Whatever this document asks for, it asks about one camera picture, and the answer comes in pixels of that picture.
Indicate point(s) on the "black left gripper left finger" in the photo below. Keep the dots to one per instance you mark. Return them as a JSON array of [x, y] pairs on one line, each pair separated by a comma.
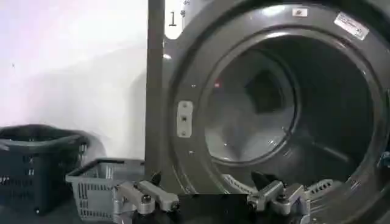
[[146, 194]]

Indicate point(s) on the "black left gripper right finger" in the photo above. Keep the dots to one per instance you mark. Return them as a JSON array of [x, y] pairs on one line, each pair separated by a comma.
[[274, 194]]

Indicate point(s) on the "grey plastic laundry basket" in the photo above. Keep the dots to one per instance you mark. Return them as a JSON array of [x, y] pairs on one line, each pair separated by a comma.
[[97, 188]]

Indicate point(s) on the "grey dryer with round opening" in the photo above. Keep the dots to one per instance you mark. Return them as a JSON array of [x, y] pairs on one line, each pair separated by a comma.
[[274, 100]]

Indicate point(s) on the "dark green plastic basket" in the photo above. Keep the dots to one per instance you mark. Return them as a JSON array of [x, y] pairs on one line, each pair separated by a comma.
[[33, 170]]

